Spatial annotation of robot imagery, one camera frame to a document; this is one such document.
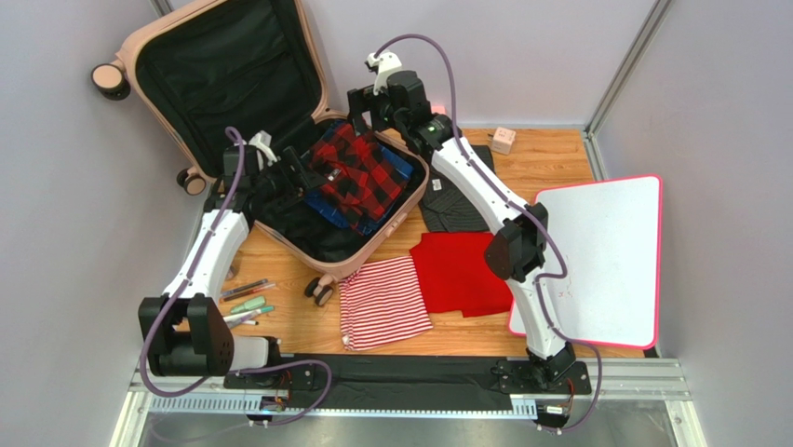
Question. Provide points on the red folded cloth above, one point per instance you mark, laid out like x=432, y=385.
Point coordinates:
x=453, y=275

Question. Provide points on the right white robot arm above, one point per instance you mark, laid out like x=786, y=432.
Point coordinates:
x=516, y=253

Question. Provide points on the blue plaid shirt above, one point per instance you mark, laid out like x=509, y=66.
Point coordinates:
x=396, y=170

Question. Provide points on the red black plaid shirt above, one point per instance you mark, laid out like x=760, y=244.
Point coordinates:
x=359, y=173

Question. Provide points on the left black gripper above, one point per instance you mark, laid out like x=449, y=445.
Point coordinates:
x=296, y=183

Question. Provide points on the pink suitcase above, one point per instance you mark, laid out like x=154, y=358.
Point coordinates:
x=218, y=73

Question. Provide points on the red white striped cloth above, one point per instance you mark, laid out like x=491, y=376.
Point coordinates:
x=382, y=303

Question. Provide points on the green marker pens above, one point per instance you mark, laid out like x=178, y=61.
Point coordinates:
x=245, y=313

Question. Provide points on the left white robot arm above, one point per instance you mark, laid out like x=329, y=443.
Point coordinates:
x=183, y=329

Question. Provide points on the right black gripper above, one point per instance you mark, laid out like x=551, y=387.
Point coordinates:
x=359, y=105

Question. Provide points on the dark pinstripe shirt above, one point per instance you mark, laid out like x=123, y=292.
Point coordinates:
x=445, y=209

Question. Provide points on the white board pink edge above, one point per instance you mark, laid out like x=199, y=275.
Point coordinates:
x=610, y=235

